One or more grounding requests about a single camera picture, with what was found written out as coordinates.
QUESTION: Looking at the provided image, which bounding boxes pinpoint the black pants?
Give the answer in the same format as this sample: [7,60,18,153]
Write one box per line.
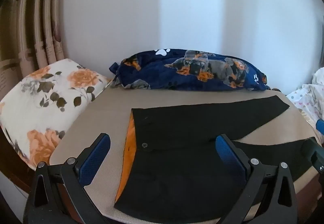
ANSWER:
[114,95,322,217]

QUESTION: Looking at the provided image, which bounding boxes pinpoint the polka dot white cloth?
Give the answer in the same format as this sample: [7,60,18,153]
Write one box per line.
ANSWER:
[286,67,324,138]

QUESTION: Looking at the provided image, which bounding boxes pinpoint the navy dog print blanket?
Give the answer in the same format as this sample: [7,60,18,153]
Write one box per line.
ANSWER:
[109,48,271,92]

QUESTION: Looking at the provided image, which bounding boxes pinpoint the brown wooden headboard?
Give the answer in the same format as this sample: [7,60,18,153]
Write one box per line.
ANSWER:
[0,125,34,191]

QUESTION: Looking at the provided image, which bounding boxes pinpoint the beige patterned curtain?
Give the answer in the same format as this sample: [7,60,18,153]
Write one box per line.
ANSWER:
[0,0,69,93]

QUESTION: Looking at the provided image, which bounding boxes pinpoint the brown wooden bed frame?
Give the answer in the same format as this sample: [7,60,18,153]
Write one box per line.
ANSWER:
[295,171,324,224]

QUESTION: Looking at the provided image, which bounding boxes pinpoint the floral white pillow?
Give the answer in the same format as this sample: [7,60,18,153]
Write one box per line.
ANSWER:
[0,59,112,171]

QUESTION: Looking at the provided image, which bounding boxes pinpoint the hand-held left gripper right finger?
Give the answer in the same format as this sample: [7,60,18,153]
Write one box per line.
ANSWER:
[215,134,298,224]

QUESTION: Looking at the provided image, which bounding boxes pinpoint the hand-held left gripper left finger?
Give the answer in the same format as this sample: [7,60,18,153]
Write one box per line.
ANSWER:
[23,133,112,224]

